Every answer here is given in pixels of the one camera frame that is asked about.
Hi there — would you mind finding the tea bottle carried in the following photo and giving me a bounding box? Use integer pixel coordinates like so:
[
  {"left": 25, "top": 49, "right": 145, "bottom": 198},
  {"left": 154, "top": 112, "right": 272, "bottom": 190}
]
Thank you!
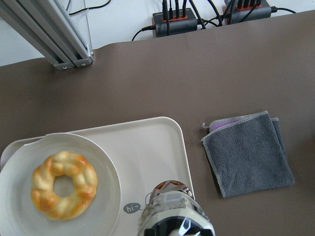
[{"left": 137, "top": 180, "right": 215, "bottom": 236}]

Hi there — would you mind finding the cream rabbit tray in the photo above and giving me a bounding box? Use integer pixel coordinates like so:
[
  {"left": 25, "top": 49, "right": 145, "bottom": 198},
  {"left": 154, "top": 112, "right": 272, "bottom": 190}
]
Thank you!
[{"left": 0, "top": 117, "right": 192, "bottom": 236}]

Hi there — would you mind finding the black USB hub left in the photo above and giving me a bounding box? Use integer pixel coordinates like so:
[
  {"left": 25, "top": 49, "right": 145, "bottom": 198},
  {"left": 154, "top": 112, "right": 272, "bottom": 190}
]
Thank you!
[{"left": 153, "top": 8, "right": 197, "bottom": 37}]

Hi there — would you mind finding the black usb hub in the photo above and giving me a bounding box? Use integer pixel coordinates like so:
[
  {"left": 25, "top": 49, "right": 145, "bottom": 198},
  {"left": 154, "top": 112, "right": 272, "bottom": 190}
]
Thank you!
[
  {"left": 153, "top": 8, "right": 197, "bottom": 37},
  {"left": 221, "top": 0, "right": 271, "bottom": 25}
]

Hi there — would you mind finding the glazed twisted donut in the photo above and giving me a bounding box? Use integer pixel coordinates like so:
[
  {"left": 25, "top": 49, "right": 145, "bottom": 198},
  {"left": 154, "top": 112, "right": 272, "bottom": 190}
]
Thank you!
[{"left": 31, "top": 151, "right": 98, "bottom": 220}]

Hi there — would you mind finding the grey folded cloth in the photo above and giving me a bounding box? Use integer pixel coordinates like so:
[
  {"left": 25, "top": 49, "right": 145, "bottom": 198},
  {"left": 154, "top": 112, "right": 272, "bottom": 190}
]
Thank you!
[{"left": 202, "top": 111, "right": 295, "bottom": 198}]

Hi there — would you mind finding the black USB hub right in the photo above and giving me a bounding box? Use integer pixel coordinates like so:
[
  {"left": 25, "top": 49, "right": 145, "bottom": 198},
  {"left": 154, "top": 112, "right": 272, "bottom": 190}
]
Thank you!
[{"left": 221, "top": 0, "right": 271, "bottom": 25}]

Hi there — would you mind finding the white round plate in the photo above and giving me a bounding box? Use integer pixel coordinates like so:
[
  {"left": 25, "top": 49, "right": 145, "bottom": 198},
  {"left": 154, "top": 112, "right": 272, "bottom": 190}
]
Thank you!
[{"left": 0, "top": 133, "right": 121, "bottom": 236}]

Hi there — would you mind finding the aluminium frame post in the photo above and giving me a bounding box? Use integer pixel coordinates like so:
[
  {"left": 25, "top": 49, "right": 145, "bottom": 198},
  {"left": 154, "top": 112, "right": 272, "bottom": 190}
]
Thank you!
[{"left": 0, "top": 0, "right": 94, "bottom": 70}]

